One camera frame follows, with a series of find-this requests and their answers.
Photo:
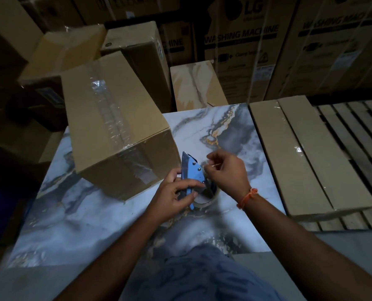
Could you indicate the person's left hand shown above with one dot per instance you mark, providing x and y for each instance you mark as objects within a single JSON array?
[{"x": 167, "y": 200}]

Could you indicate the person's right hand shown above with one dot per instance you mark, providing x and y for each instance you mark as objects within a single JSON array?
[{"x": 231, "y": 177}]

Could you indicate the person's left thumb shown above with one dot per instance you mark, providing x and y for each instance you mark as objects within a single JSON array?
[{"x": 190, "y": 186}]

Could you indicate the person's right thumb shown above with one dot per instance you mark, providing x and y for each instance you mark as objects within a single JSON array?
[{"x": 213, "y": 171}]

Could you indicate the blue tape dispenser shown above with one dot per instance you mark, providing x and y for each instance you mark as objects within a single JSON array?
[{"x": 190, "y": 170}]

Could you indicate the clear packing tape roll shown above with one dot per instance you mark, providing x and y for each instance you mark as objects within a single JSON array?
[{"x": 209, "y": 195}]

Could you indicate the person's right forearm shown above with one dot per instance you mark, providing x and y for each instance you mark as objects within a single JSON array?
[{"x": 298, "y": 250}]

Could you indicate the person's left forearm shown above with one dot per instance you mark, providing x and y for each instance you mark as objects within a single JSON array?
[{"x": 117, "y": 260}]

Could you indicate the orange thread wristband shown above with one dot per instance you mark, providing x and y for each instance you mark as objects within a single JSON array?
[{"x": 247, "y": 198}]

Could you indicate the marble pattern tile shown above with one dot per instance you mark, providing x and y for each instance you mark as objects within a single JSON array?
[{"x": 195, "y": 86}]

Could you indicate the blue patterned clothing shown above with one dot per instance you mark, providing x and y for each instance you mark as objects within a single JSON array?
[{"x": 198, "y": 275}]

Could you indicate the long flat cardboard box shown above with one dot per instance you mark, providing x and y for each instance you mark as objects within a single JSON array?
[{"x": 308, "y": 159}]

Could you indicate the taped brown cardboard box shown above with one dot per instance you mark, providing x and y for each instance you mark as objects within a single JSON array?
[{"x": 110, "y": 122}]

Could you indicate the large printed appliance carton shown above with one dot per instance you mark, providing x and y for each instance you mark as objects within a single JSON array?
[
  {"x": 333, "y": 46},
  {"x": 245, "y": 50}
]

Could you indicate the small printed appliance carton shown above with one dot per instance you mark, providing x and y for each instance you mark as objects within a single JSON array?
[{"x": 178, "y": 43}]

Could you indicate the upright brown cardboard box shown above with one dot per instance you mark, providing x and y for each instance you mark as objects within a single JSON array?
[{"x": 142, "y": 50}]

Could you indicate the wooden pallet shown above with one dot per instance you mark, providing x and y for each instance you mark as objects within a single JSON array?
[{"x": 358, "y": 137}]

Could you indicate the tan cardboard box with film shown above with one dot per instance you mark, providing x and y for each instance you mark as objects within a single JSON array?
[{"x": 63, "y": 53}]

